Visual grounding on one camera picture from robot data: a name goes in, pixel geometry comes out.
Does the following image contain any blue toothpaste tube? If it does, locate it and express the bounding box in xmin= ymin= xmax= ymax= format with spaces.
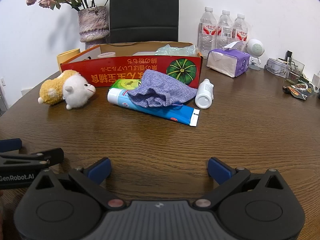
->
xmin=107 ymin=88 xmax=200 ymax=127

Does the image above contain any white plastic bottle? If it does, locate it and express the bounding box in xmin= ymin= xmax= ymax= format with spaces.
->
xmin=195 ymin=79 xmax=214 ymax=109

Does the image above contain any purple cloth pouch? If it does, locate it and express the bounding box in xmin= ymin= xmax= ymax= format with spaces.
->
xmin=128 ymin=70 xmax=197 ymax=108

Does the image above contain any iridescent plastic wrap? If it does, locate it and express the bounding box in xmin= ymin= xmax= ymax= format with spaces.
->
xmin=155 ymin=44 xmax=199 ymax=57

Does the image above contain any yellow white plush sheep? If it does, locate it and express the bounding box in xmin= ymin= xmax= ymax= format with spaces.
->
xmin=37 ymin=70 xmax=95 ymax=110

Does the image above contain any yellow mug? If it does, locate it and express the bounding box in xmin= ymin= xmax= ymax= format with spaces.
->
xmin=56 ymin=49 xmax=80 ymax=72

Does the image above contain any red cardboard box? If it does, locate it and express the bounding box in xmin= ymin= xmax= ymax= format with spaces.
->
xmin=61 ymin=41 xmax=203 ymax=88

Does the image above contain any snack wrapper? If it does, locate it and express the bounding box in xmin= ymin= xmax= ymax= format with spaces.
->
xmin=283 ymin=83 xmax=313 ymax=100

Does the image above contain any pink tape roll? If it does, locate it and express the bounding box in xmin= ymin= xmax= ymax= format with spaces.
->
xmin=97 ymin=51 xmax=116 ymax=58

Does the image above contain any purple tissue pack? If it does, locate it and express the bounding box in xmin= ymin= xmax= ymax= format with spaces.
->
xmin=207 ymin=41 xmax=250 ymax=78

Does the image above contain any clear plastic case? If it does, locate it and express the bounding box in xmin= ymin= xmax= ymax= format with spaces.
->
xmin=264 ymin=58 xmax=287 ymax=78

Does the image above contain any white charger block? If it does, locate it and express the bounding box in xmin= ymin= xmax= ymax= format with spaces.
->
xmin=311 ymin=72 xmax=320 ymax=93

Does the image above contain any white round robot toy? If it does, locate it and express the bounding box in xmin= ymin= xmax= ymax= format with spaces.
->
xmin=246 ymin=38 xmax=265 ymax=71

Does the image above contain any purple ceramic vase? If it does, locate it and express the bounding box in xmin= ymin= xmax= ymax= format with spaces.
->
xmin=78 ymin=6 xmax=110 ymax=50

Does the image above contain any right water bottle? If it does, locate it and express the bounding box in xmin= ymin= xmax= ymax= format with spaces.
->
xmin=232 ymin=14 xmax=248 ymax=43

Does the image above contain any water bottle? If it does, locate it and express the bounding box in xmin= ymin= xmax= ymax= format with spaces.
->
xmin=197 ymin=7 xmax=217 ymax=59
xmin=232 ymin=14 xmax=248 ymax=43
xmin=215 ymin=10 xmax=233 ymax=49

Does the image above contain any left water bottle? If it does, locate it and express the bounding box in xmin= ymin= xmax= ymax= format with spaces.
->
xmin=197 ymin=7 xmax=217 ymax=59

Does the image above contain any middle water bottle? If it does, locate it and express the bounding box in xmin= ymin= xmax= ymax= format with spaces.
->
xmin=215 ymin=10 xmax=233 ymax=49

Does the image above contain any black paper bag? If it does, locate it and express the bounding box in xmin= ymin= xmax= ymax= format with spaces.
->
xmin=109 ymin=0 xmax=179 ymax=43

